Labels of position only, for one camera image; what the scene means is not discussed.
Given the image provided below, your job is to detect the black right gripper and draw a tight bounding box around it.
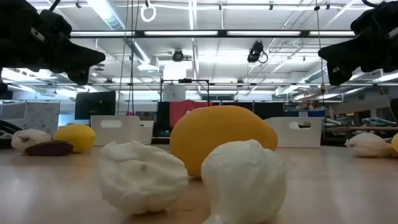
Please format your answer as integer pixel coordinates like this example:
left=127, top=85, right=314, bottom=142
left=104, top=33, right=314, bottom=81
left=317, top=0, right=398, bottom=86

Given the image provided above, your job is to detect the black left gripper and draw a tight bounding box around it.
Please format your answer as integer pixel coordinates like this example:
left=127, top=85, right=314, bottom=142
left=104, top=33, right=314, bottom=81
left=18, top=0, right=106, bottom=85

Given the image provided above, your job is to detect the cream garlic bulb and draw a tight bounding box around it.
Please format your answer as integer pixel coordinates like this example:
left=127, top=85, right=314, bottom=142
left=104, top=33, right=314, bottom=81
left=11, top=128, right=53, bottom=154
left=344, top=132, right=395, bottom=159

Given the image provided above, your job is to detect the small purple eggplant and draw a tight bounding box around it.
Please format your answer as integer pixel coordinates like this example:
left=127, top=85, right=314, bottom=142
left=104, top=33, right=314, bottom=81
left=24, top=139, right=74, bottom=157

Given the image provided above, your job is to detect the white garlic bulb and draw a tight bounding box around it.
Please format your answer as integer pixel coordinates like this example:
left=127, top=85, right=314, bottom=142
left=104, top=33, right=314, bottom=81
left=200, top=139, right=287, bottom=224
left=98, top=140, right=190, bottom=216

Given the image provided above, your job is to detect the orange-yellow fruit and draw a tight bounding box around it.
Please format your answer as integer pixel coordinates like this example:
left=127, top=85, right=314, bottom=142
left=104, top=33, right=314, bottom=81
left=170, top=105, right=279, bottom=179

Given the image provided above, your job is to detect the black monitor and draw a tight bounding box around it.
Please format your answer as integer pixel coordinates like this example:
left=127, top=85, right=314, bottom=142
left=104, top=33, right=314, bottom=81
left=74, top=90, right=117, bottom=121

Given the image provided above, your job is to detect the blue box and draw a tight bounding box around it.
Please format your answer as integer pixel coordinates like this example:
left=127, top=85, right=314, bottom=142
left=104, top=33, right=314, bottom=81
left=284, top=109, right=326, bottom=118

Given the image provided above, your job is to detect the black horizontal rig bar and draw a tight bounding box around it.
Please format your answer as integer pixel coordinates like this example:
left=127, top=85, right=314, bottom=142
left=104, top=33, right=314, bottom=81
left=0, top=81, right=398, bottom=87

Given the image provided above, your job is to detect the speckled white panel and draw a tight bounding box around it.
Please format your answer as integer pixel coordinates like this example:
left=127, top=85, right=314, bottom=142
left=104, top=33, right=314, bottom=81
left=0, top=101, right=61, bottom=136

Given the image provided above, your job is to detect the wooden side table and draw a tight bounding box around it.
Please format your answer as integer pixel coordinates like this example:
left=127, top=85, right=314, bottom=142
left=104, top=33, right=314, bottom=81
left=323, top=115, right=398, bottom=147

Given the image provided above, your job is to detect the translucent white plastic basket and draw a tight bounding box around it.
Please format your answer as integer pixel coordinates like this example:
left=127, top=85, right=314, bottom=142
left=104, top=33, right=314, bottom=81
left=90, top=114, right=155, bottom=147

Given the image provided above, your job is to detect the black panel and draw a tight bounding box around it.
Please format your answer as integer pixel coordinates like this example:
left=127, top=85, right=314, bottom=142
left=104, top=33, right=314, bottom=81
left=254, top=101, right=285, bottom=121

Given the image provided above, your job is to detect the white box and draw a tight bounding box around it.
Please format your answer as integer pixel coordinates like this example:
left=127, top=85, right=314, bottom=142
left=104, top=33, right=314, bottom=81
left=162, top=85, right=187, bottom=102

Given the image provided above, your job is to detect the overhead LED light bar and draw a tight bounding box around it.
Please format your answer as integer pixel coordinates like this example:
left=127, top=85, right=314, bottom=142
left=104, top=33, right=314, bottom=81
left=70, top=29, right=357, bottom=39

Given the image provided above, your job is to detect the red cloth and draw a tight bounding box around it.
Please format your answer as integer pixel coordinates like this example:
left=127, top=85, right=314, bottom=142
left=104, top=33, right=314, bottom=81
left=169, top=99, right=214, bottom=128

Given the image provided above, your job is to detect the hanging cable with yellow plug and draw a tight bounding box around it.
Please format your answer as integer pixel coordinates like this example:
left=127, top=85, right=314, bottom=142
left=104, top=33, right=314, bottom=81
left=313, top=0, right=329, bottom=113

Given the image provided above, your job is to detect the thin hanging cable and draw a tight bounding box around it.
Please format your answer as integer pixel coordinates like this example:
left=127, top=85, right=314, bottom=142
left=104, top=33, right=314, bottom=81
left=116, top=0, right=130, bottom=116
left=127, top=0, right=140, bottom=116

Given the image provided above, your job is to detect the white cable ring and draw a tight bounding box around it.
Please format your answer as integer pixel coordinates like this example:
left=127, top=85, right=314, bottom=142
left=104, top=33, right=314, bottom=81
left=139, top=0, right=157, bottom=23

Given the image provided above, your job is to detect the black overhead camera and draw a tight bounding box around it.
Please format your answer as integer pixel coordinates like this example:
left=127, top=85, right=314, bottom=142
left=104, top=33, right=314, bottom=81
left=247, top=40, right=269, bottom=65

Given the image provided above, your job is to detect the black curved cable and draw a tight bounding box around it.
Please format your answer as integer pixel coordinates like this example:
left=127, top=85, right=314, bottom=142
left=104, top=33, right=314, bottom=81
left=0, top=119, right=23, bottom=136

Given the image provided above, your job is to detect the black rack frame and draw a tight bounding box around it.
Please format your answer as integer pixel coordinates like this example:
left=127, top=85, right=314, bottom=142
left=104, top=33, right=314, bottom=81
left=159, top=78, right=211, bottom=138

